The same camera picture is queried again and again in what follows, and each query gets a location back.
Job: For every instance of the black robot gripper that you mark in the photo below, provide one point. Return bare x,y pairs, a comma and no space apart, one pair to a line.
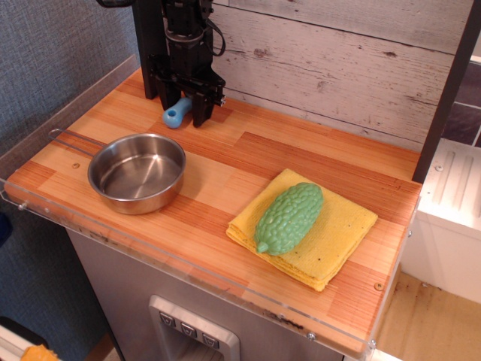
187,68

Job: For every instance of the blue handled grey spoon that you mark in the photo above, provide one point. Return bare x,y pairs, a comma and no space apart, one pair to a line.
173,116

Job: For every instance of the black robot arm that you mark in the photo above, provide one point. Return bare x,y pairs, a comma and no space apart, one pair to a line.
189,20

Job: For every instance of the stainless steel pot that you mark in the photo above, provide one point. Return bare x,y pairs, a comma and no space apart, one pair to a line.
136,174

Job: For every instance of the green toy bitter gourd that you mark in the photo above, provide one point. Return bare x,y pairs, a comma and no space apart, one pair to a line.
288,219

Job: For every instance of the grey toy fridge cabinet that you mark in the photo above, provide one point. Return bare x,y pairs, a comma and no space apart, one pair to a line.
123,285

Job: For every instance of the yellow folded cloth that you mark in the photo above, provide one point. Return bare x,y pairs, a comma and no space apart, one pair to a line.
337,232

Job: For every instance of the silver dispenser panel with buttons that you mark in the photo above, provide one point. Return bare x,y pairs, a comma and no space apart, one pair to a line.
184,335

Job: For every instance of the orange object bottom left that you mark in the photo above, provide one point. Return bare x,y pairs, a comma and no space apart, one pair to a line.
38,353

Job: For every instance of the white toy sink unit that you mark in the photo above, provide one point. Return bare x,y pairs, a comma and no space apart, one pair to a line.
443,249

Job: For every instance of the dark left post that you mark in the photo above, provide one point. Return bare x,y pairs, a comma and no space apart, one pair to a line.
149,28

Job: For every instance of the dark post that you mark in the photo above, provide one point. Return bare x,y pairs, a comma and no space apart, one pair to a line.
149,28
453,82

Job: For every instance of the clear acrylic guard rail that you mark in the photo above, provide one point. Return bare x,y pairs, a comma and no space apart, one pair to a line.
188,239

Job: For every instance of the dark right post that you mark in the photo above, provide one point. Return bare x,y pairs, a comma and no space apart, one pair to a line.
453,82

